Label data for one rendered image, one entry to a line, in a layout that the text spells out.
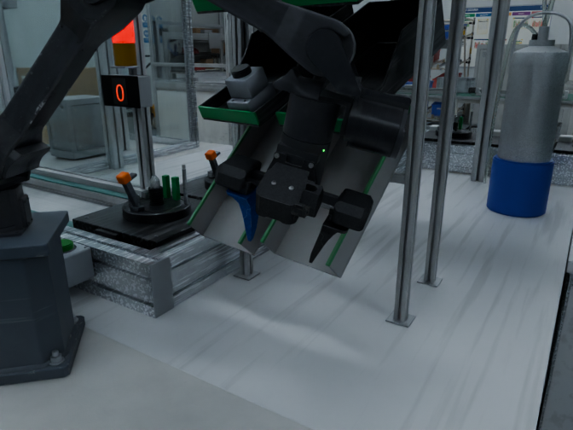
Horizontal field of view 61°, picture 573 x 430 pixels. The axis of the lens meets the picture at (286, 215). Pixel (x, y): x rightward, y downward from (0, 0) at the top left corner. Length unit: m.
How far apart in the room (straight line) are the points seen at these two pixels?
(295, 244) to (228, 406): 0.26
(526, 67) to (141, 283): 1.07
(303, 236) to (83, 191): 0.79
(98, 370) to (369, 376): 0.39
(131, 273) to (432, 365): 0.51
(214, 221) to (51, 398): 0.36
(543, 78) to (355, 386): 0.97
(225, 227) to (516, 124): 0.88
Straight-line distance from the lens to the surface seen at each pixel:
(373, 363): 0.75
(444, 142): 0.92
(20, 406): 0.75
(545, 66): 1.42
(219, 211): 0.86
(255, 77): 0.74
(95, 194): 1.36
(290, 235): 0.77
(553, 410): 1.41
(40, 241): 0.70
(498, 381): 0.77
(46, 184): 1.54
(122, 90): 1.20
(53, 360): 0.78
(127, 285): 0.90
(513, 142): 1.44
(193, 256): 0.92
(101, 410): 0.71
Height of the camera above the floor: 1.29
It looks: 19 degrees down
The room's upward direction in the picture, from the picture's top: straight up
